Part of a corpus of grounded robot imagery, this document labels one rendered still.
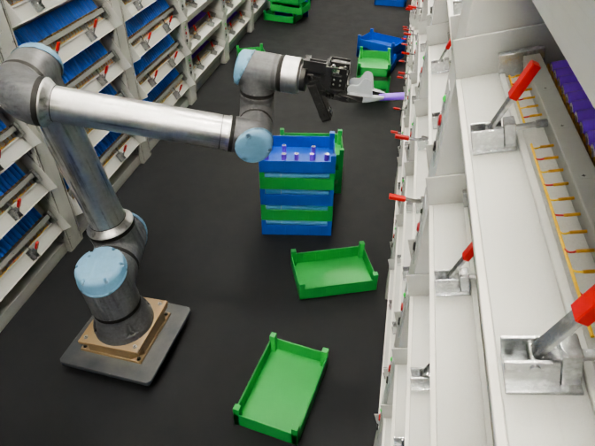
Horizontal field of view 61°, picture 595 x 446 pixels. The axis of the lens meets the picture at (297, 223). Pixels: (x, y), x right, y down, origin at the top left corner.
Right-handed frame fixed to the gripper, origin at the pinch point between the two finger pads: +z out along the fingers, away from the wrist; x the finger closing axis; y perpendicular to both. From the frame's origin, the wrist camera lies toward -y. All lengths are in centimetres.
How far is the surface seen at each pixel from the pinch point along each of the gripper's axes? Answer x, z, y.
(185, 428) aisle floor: -50, -37, -90
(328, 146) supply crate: 65, -15, -55
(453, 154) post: -56, 11, 19
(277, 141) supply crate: 61, -37, -55
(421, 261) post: -56, 12, -2
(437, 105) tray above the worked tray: -22.5, 11.7, 10.7
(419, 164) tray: -12.4, 12.7, -9.5
